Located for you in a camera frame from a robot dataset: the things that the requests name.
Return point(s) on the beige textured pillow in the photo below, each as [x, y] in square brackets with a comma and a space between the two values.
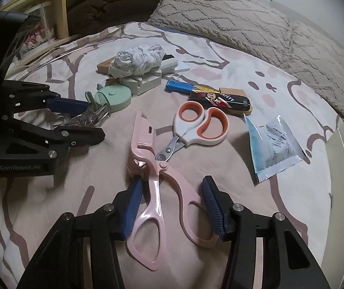
[325, 66]
[220, 15]

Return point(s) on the green round tape measure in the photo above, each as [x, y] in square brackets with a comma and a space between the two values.
[114, 96]

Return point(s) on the brown comforter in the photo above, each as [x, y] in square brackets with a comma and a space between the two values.
[114, 6]

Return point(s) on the blue lighter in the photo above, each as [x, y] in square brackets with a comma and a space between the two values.
[176, 85]

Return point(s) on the pink white printed blanket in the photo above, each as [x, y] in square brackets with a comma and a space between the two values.
[84, 201]

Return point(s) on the pink scissors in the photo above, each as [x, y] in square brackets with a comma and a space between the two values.
[152, 186]

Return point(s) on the black printed lighter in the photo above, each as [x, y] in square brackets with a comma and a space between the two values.
[220, 101]

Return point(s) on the clear acrylic container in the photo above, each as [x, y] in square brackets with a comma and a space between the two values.
[39, 30]

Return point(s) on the white orange pet nail scissors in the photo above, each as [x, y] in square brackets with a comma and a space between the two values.
[190, 132]

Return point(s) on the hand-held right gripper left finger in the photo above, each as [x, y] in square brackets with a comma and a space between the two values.
[132, 207]

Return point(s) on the carved wooden block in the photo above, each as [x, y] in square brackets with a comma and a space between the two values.
[104, 65]

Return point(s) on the silver blue foil packet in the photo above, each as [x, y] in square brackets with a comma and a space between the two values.
[274, 147]

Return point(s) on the small plain wooden block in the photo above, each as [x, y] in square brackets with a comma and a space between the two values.
[235, 91]

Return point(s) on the white plastic stand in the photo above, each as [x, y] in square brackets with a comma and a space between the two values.
[141, 84]

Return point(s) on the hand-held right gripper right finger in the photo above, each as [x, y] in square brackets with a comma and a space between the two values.
[214, 207]

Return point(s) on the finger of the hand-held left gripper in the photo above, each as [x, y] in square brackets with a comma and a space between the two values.
[84, 135]
[66, 104]

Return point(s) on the black charger plug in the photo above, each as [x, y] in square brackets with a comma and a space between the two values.
[167, 56]

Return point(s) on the white lace ribbon ball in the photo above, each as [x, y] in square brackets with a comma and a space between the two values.
[135, 60]

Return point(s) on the white plastic case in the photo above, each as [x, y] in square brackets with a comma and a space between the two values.
[170, 65]

